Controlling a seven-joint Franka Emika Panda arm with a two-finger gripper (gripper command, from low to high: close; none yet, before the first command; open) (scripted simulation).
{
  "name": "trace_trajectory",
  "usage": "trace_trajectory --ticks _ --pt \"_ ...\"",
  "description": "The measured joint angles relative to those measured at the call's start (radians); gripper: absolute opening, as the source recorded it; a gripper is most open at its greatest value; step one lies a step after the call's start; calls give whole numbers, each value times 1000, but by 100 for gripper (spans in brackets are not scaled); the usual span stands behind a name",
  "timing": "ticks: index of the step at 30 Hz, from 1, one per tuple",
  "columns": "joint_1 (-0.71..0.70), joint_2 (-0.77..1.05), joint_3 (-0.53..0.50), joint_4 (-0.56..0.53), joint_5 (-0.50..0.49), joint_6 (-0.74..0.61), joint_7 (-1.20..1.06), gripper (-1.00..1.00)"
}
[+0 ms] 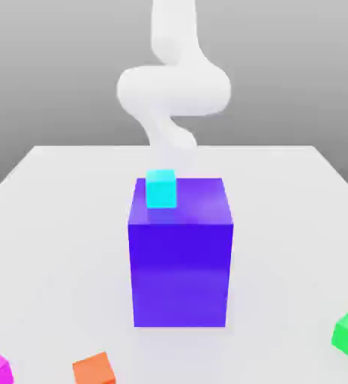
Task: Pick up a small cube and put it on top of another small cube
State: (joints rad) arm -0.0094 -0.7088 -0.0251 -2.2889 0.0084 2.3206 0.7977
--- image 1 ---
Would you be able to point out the large purple box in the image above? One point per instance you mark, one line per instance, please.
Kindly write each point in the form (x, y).
(180, 270)

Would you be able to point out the small orange cube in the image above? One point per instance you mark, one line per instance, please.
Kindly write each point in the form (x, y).
(93, 369)

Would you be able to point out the small cyan cube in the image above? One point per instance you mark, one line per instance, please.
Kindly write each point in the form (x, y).
(161, 190)

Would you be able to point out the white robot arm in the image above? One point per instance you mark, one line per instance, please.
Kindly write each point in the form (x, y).
(174, 90)

